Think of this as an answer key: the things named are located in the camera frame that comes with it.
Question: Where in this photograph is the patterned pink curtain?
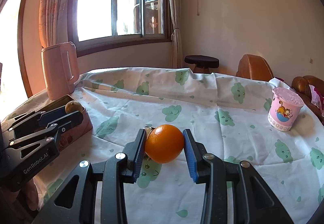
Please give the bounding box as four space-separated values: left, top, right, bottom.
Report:
39 0 81 49

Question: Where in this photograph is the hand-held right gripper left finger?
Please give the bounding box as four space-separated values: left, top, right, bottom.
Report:
32 128 147 224

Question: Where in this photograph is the wooden door frame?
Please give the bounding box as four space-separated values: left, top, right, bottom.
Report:
17 0 33 98

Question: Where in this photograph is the brown kiwi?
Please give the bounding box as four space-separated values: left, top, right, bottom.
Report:
65 101 83 114

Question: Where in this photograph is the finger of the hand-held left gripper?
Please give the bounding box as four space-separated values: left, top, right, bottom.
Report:
8 110 84 150
2 106 69 139

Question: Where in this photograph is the black round stool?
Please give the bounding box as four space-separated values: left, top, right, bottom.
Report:
184 55 220 74

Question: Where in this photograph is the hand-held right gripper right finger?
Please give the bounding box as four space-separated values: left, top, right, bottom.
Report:
182 128 295 224

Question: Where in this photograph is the pink cartoon cup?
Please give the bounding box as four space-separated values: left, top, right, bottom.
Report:
268 87 304 132

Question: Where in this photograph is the pink electric kettle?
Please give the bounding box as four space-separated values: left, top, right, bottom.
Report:
41 41 80 100

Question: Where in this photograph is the pink cloth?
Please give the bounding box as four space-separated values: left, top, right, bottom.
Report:
310 85 324 113

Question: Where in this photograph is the pink metal tin box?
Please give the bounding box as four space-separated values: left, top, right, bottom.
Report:
38 95 94 152

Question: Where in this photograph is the brown leather sofa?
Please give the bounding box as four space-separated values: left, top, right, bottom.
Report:
291 75 324 123

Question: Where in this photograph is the orange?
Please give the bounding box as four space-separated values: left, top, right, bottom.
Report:
145 124 184 164

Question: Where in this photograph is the beige tied curtain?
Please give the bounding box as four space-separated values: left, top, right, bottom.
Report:
166 0 184 69

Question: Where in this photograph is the sliding glass window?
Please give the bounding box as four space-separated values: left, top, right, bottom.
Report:
72 0 173 57

